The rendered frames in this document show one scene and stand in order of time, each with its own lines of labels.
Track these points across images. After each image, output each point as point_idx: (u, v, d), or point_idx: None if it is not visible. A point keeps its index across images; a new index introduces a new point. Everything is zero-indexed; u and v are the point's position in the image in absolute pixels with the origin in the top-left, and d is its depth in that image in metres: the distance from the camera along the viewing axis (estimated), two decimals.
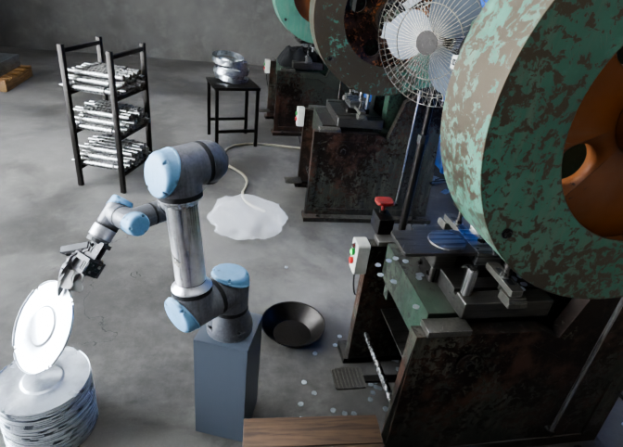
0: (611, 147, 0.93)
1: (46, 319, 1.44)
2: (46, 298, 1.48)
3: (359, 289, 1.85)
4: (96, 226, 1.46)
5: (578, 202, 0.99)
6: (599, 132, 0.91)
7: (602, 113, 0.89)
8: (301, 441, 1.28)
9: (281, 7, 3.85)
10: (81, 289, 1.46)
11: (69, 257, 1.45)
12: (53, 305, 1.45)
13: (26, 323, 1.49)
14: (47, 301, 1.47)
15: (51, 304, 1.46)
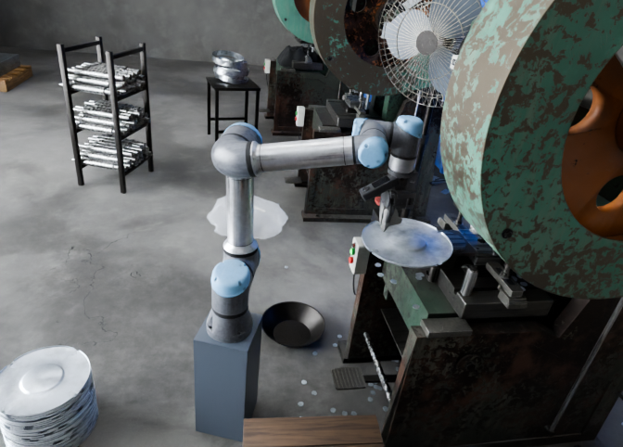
0: None
1: (400, 242, 1.44)
2: (415, 257, 1.38)
3: (359, 289, 1.85)
4: (408, 163, 1.28)
5: None
6: None
7: None
8: (301, 441, 1.28)
9: (281, 7, 3.85)
10: (397, 215, 1.43)
11: (389, 201, 1.34)
12: (400, 251, 1.40)
13: (434, 244, 1.45)
14: (413, 254, 1.39)
15: (403, 252, 1.40)
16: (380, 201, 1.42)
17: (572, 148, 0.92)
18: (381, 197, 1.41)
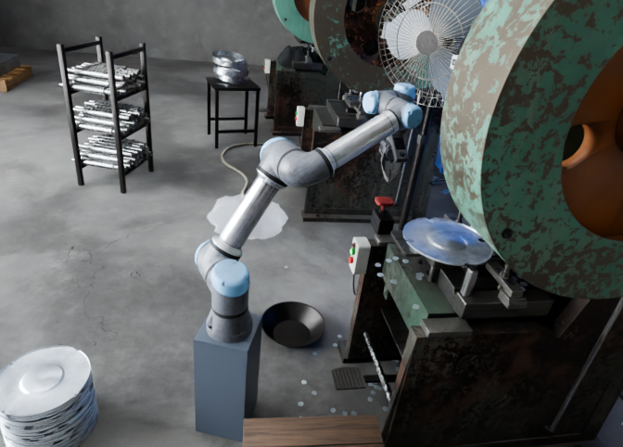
0: (609, 137, 0.92)
1: (439, 239, 1.48)
2: (447, 254, 1.42)
3: (359, 289, 1.85)
4: None
5: (564, 189, 0.97)
6: (603, 117, 0.90)
7: (611, 96, 0.88)
8: (301, 441, 1.28)
9: (281, 7, 3.85)
10: None
11: None
12: (435, 247, 1.45)
13: (474, 249, 1.46)
14: (445, 251, 1.43)
15: (438, 248, 1.44)
16: (384, 161, 1.68)
17: None
18: (385, 159, 1.67)
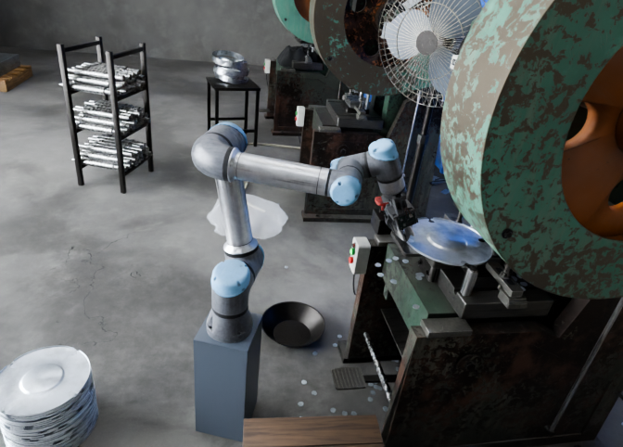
0: (610, 126, 0.91)
1: (451, 243, 1.47)
2: (474, 246, 1.48)
3: (359, 289, 1.85)
4: (379, 185, 1.32)
5: None
6: (610, 101, 0.88)
7: None
8: (301, 441, 1.28)
9: (281, 7, 3.85)
10: (413, 235, 1.40)
11: (386, 212, 1.41)
12: (465, 249, 1.45)
13: (451, 229, 1.57)
14: (470, 246, 1.48)
15: (466, 249, 1.46)
16: None
17: None
18: None
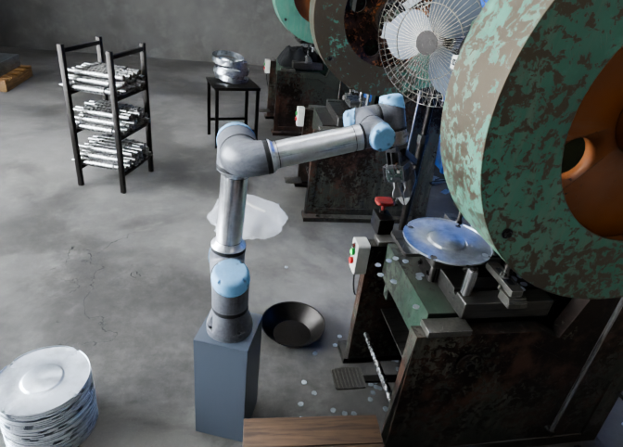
0: (610, 144, 0.93)
1: (448, 235, 1.51)
2: (426, 227, 1.56)
3: (359, 289, 1.85)
4: None
5: (573, 198, 0.98)
6: (600, 127, 0.91)
7: (604, 108, 0.89)
8: (301, 441, 1.28)
9: (281, 7, 3.85)
10: (403, 196, 1.47)
11: None
12: (440, 229, 1.55)
13: (424, 243, 1.46)
14: (430, 229, 1.55)
15: (438, 229, 1.55)
16: (413, 178, 1.49)
17: None
18: (413, 175, 1.48)
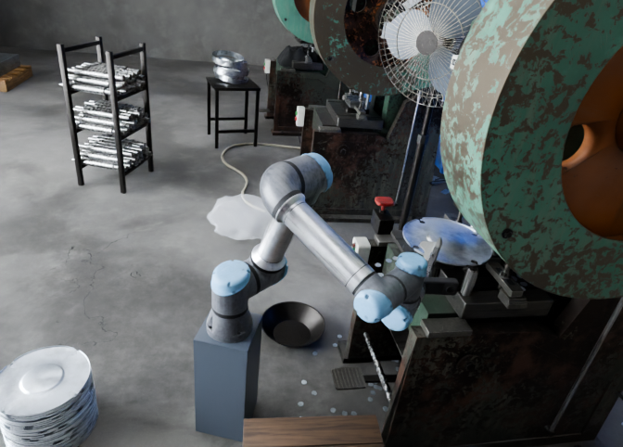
0: (609, 137, 0.92)
1: (439, 235, 1.51)
2: (420, 238, 1.48)
3: None
4: None
5: (564, 189, 0.97)
6: (603, 117, 0.90)
7: (611, 96, 0.88)
8: (301, 441, 1.28)
9: (281, 7, 3.85)
10: None
11: (432, 266, 1.29)
12: (425, 233, 1.52)
13: (449, 254, 1.42)
14: (424, 237, 1.49)
15: (425, 235, 1.51)
16: None
17: None
18: None
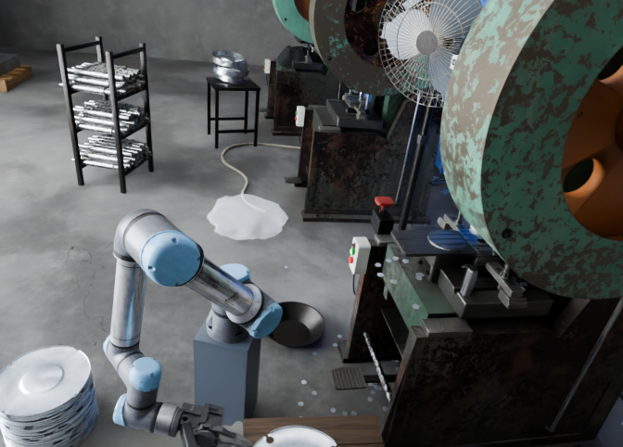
0: None
1: None
2: (289, 444, 1.26)
3: (359, 289, 1.85)
4: (164, 408, 1.18)
5: None
6: None
7: None
8: None
9: (281, 7, 3.85)
10: None
11: (207, 430, 1.16)
12: None
13: None
14: None
15: None
16: None
17: (587, 96, 0.87)
18: None
